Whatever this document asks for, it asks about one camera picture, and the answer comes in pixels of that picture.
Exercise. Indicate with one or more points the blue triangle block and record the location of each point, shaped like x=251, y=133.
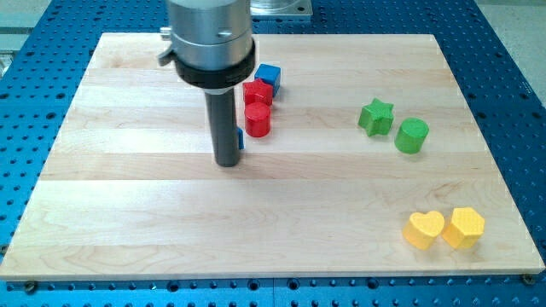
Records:
x=240, y=137

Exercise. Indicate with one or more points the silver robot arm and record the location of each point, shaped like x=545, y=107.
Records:
x=212, y=43

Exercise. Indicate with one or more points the red cylinder block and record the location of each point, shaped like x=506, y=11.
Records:
x=257, y=119

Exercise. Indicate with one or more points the red star block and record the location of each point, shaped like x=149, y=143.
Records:
x=257, y=91

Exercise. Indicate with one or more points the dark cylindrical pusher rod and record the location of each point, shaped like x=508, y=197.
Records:
x=221, y=112

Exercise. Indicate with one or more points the blue cube block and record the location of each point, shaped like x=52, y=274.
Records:
x=270, y=75

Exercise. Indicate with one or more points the wooden board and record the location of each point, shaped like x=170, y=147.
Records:
x=131, y=191

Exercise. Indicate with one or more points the green star block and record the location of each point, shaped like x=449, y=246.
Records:
x=376, y=118

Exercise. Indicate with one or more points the green cylinder block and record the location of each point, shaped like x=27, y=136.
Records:
x=411, y=135

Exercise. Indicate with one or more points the yellow heart block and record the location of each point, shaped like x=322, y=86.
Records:
x=422, y=229

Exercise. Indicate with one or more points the yellow hexagon block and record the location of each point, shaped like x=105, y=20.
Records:
x=464, y=228

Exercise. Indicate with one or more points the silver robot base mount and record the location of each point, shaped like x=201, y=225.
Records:
x=268, y=9

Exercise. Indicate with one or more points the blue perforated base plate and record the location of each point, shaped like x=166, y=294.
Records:
x=42, y=80

